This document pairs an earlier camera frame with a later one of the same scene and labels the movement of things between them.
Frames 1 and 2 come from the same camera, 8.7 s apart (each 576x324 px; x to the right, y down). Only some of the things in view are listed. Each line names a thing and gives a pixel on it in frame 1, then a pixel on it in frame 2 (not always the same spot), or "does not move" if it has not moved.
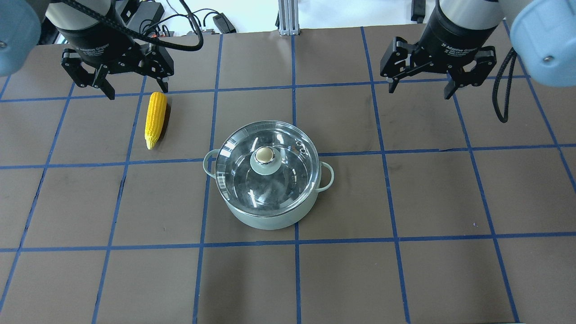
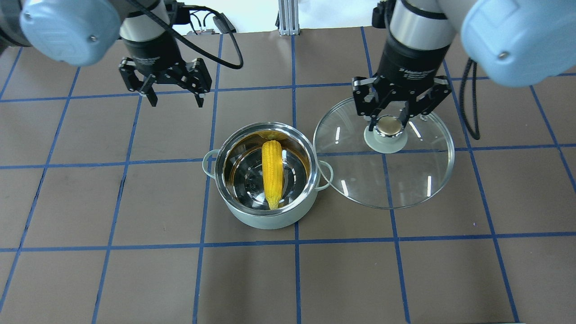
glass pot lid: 267,168 to 395,166
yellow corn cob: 155,117 to 272,169
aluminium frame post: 288,17 does not move
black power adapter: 223,24 does not move
